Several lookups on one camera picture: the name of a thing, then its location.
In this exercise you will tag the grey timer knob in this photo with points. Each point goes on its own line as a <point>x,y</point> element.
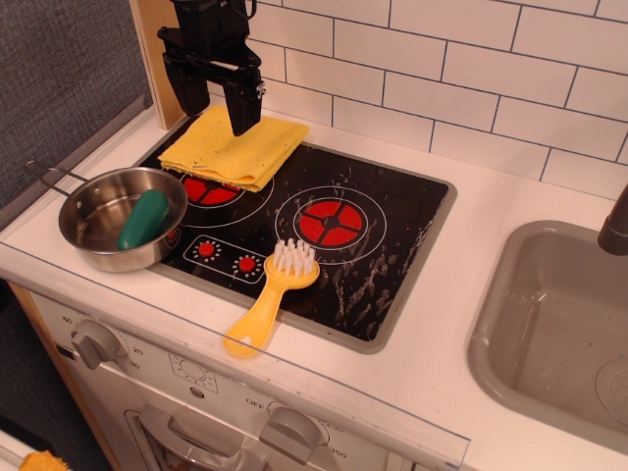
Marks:
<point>94,343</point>

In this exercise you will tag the grey oven knob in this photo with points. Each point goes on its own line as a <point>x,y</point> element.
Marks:
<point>291,433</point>

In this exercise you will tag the grey oven door handle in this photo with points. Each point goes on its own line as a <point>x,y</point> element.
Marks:
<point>174,452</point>

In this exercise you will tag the yellow dish brush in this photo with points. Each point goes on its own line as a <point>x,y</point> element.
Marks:
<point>291,266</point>

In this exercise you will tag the black toy stove top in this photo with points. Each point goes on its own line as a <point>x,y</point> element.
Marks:
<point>372,227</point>

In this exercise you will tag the yellow folded cloth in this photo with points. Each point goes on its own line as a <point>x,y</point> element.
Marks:
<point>208,150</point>

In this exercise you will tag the orange object at corner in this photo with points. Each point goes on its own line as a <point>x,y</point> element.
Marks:
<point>43,461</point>

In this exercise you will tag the grey faucet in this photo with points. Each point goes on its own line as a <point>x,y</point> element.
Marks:
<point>613,236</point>

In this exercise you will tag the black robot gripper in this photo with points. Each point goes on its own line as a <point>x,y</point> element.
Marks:
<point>209,44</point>

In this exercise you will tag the silver metal pot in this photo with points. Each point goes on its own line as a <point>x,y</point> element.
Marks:
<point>93,215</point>

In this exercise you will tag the green toy cucumber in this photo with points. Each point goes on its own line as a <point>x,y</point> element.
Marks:
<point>145,220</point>

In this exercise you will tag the wooden side post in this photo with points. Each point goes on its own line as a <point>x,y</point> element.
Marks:
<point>148,17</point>

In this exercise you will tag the red stove knob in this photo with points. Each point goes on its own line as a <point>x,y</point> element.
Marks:
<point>246,265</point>
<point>206,249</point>

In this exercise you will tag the grey sink basin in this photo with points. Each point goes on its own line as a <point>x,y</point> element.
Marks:
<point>550,341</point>

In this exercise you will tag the red left stove knob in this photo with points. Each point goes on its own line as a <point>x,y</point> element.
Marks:
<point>206,249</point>

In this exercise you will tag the red right stove knob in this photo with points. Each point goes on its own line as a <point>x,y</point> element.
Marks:
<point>246,265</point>

